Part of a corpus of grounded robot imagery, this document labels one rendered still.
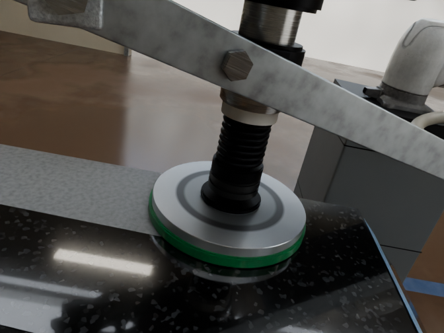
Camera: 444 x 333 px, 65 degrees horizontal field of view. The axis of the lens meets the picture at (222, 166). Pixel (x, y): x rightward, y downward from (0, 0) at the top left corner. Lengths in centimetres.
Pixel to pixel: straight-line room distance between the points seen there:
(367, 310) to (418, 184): 90
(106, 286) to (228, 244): 14
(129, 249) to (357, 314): 26
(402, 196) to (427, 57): 44
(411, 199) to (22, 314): 117
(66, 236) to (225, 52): 27
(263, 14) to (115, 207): 30
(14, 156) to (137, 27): 36
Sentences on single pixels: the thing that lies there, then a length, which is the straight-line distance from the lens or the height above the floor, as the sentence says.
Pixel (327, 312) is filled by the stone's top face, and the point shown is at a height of 82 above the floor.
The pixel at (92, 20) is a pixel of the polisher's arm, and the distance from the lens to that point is 29.
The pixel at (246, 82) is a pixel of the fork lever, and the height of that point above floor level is 103.
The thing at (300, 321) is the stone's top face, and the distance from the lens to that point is 39.
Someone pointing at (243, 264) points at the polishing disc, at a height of 83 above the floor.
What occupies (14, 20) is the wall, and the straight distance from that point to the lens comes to 605.
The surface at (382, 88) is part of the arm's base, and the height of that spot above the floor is 90.
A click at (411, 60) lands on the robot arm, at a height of 101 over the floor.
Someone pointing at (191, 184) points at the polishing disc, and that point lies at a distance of 50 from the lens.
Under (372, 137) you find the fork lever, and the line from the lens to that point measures 47.
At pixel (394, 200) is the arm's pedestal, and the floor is 58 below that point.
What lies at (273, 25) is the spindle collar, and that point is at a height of 108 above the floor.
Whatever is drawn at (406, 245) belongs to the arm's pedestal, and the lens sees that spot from 143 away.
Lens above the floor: 110
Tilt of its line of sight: 27 degrees down
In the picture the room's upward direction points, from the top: 11 degrees clockwise
